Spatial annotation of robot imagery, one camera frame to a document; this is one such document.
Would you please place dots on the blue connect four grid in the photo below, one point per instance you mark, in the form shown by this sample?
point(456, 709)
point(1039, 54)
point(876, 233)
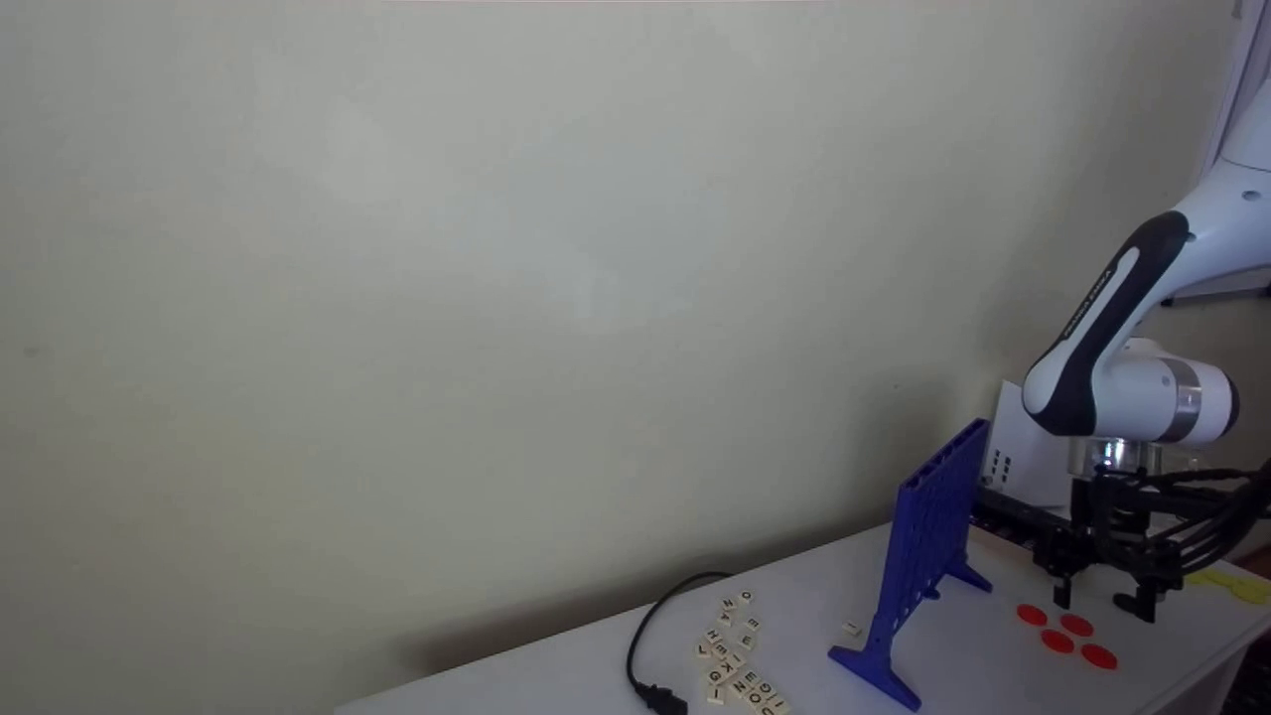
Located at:
point(928, 540)

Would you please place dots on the cream letter tile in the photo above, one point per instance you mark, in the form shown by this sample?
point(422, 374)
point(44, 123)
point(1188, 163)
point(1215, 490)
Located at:
point(755, 689)
point(734, 605)
point(744, 633)
point(717, 682)
point(775, 705)
point(717, 648)

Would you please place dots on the yellow game disc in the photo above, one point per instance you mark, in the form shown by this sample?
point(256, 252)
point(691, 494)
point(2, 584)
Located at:
point(1215, 583)
point(1252, 592)

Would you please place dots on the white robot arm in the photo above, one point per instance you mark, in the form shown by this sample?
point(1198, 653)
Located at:
point(1116, 332)

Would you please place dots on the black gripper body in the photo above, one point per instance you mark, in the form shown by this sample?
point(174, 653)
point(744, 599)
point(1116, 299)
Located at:
point(1118, 528)

